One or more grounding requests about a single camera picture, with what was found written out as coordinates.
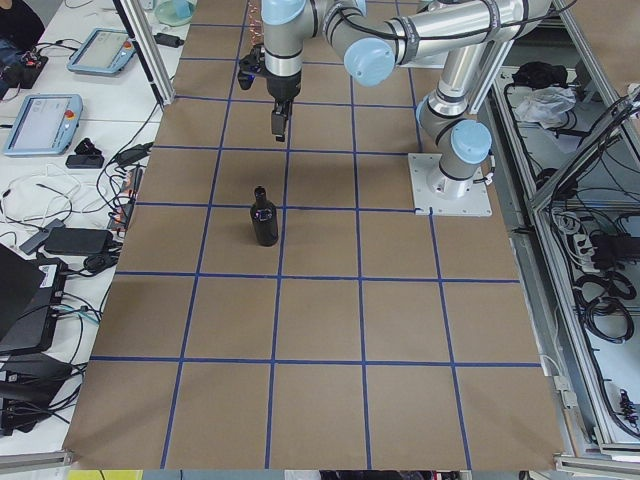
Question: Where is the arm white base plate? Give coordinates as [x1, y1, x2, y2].
[408, 153, 492, 217]

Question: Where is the dark wine bottle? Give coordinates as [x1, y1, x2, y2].
[250, 186, 279, 247]

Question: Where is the copper wire wine basket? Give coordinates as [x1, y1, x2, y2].
[247, 0, 264, 46]

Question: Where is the aluminium frame post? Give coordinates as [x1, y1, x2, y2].
[113, 0, 175, 107]

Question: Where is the green glass plate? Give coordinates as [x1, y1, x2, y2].
[154, 0, 197, 27]

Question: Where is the black laptop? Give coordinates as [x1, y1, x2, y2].
[1, 246, 68, 356]

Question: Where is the blue teach pendant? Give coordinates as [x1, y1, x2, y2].
[67, 28, 135, 76]
[3, 94, 83, 157]

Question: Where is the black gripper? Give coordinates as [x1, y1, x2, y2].
[266, 71, 302, 142]

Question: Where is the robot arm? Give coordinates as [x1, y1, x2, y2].
[241, 0, 550, 200]

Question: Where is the black power adapter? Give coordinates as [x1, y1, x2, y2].
[44, 227, 113, 256]

